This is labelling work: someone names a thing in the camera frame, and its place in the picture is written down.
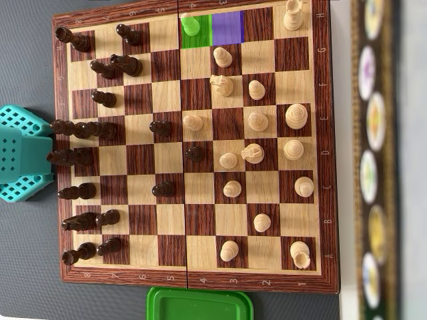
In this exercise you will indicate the dark wooden rook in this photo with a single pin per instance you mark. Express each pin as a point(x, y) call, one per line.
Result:
point(81, 252)
point(78, 41)

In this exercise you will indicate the dark wooden pawn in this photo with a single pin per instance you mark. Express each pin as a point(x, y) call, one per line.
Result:
point(108, 218)
point(110, 246)
point(161, 128)
point(105, 70)
point(165, 190)
point(130, 36)
point(105, 99)
point(195, 154)

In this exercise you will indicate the dark wooden queen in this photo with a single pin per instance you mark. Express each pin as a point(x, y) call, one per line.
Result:
point(80, 158)

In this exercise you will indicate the light wooden knight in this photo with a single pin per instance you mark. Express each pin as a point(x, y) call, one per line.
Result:
point(221, 86)
point(253, 154)

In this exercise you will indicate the teal perforated robot base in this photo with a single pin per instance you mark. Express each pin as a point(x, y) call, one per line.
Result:
point(23, 116)

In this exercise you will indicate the light wooden rook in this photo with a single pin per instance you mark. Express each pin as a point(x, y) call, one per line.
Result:
point(300, 253)
point(293, 18)

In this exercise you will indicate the dark wooden knight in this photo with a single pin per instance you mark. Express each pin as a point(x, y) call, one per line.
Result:
point(130, 65)
point(83, 222)

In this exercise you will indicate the patterned decorative strip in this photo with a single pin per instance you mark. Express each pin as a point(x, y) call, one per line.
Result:
point(375, 120)

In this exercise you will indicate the wooden chessboard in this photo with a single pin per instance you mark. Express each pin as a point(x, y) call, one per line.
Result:
point(200, 220)

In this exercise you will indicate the light wooden king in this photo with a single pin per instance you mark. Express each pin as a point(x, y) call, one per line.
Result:
point(296, 116)

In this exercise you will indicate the green plastic lid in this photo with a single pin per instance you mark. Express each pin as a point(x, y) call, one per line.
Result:
point(200, 305)

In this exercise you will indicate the grey textured mat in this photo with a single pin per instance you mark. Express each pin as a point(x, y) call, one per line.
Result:
point(33, 266)

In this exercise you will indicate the dark wooden king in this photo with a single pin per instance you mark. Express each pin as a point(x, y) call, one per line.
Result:
point(78, 130)

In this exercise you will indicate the light wooden pawn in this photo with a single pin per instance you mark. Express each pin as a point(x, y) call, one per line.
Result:
point(232, 189)
point(257, 90)
point(262, 222)
point(193, 123)
point(229, 251)
point(228, 161)
point(223, 57)
point(191, 26)

